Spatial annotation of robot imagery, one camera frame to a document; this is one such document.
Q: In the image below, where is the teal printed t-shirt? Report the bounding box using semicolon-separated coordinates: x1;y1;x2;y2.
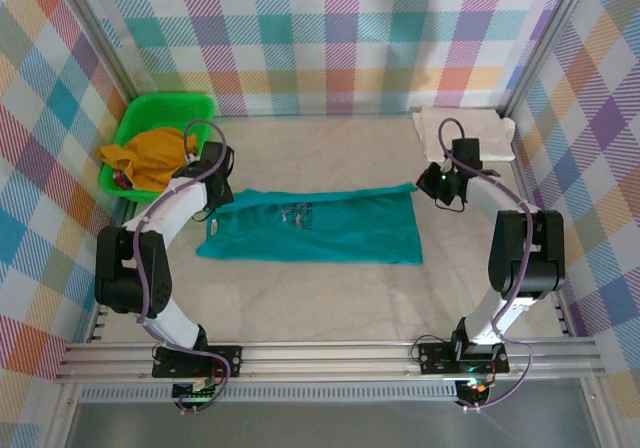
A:
195;182;425;268

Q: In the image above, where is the white folded t-shirt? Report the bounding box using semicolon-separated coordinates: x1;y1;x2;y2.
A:
412;106;516;164

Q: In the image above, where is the mustard yellow t-shirt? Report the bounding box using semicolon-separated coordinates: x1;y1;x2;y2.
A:
96;127;204;192

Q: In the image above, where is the green plastic basket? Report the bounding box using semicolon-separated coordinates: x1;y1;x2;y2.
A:
99;92;217;204

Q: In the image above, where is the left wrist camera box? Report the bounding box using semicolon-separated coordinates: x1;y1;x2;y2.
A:
199;141;236;169

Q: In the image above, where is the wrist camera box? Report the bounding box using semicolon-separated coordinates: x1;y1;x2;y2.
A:
451;137;482;163
199;141;236;169

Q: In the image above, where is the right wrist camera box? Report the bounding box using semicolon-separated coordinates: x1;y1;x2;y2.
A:
451;137;482;163

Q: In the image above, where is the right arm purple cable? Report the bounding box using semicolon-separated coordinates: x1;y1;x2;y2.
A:
437;117;534;413

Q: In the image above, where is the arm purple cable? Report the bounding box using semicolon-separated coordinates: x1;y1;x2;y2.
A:
133;120;236;414
437;117;534;413

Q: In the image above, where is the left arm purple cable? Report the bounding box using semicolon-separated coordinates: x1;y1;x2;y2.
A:
133;120;236;414

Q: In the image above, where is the aluminium frame post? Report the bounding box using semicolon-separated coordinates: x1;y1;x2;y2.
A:
499;0;599;117
55;0;142;100

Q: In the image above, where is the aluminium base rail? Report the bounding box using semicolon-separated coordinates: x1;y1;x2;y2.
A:
53;340;607;382

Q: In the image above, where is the slotted grey cable duct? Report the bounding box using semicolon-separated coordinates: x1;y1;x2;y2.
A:
79;386;461;402

